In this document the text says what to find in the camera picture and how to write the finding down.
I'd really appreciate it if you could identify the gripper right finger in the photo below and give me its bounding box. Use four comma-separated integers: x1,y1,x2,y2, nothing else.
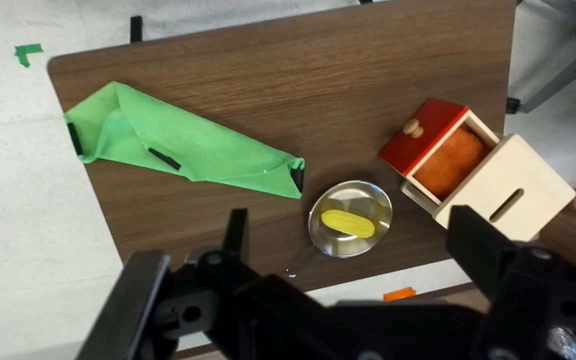
445,204,576,360

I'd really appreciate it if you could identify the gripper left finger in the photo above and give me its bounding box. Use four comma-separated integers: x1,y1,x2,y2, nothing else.
75,208,330,360

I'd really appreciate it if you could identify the small silver pan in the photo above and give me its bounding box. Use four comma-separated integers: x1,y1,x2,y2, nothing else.
285,180,394,279

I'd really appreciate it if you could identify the yellow toy maize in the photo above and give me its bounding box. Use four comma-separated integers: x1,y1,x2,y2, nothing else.
320,209,376,239

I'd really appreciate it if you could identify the wooden box with drawer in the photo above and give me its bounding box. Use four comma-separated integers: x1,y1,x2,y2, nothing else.
379,98,576,242

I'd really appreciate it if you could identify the orange tape piece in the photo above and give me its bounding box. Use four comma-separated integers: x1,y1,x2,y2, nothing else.
382,287,417,302

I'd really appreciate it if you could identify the orange plush toy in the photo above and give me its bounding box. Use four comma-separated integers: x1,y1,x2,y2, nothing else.
412,127,492,201

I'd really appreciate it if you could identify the green cloth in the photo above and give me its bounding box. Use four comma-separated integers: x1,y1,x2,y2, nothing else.
64,81,306,200

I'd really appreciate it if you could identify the red-fronted wooden drawer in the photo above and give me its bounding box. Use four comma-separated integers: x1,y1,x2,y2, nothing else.
379,98,501,217

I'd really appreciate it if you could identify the wooden drawer knob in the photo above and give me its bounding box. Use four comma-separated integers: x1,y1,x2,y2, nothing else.
402,119,425,139

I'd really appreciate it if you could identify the office chair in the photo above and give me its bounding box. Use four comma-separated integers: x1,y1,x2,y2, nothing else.
505,0,576,126

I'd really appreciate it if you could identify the green tape mark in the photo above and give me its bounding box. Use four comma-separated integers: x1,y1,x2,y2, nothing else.
14,43,44,69

